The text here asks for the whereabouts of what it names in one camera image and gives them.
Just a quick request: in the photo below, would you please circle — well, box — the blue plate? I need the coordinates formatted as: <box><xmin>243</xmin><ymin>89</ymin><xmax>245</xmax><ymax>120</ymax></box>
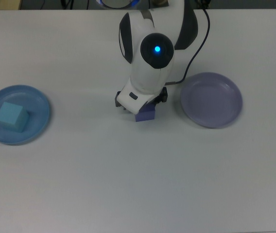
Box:
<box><xmin>0</xmin><ymin>84</ymin><xmax>52</xmax><ymax>146</ymax></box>

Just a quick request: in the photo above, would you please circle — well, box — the light blue cube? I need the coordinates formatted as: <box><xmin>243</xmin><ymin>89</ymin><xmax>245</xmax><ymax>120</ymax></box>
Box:
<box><xmin>0</xmin><ymin>101</ymin><xmax>30</xmax><ymax>133</ymax></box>

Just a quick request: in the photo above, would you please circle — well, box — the purple cube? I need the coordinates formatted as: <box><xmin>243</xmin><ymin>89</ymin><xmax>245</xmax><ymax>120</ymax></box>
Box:
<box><xmin>134</xmin><ymin>102</ymin><xmax>156</xmax><ymax>123</ymax></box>

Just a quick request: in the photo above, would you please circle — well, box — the purple plate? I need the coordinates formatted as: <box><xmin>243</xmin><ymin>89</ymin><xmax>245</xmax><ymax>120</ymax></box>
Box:
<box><xmin>180</xmin><ymin>71</ymin><xmax>244</xmax><ymax>129</ymax></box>

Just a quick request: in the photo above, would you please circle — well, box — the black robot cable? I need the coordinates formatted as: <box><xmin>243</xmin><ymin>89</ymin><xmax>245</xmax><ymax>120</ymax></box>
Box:
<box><xmin>165</xmin><ymin>8</ymin><xmax>211</xmax><ymax>85</ymax></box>

